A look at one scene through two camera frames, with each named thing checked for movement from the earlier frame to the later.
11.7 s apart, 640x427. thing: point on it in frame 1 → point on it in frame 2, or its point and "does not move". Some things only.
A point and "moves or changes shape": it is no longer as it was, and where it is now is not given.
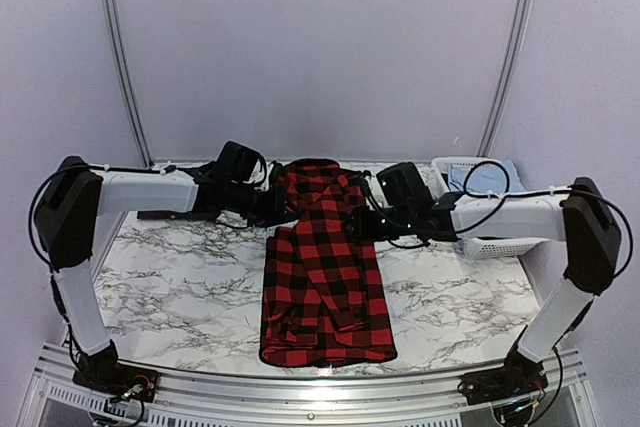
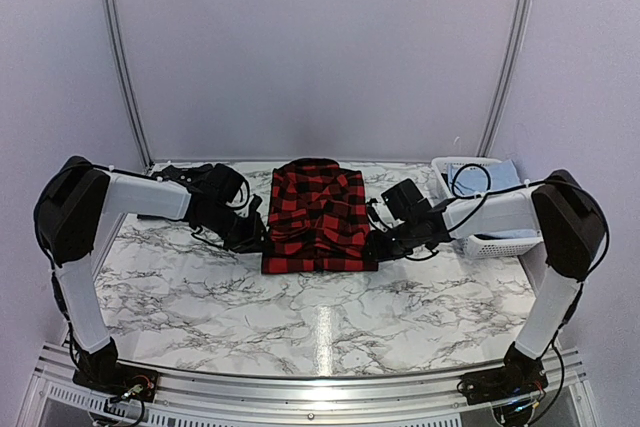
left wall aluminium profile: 140,132 does not move
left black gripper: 276,213 → 252,242
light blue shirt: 485,178 does not move
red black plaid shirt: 324,300 moves or changes shape
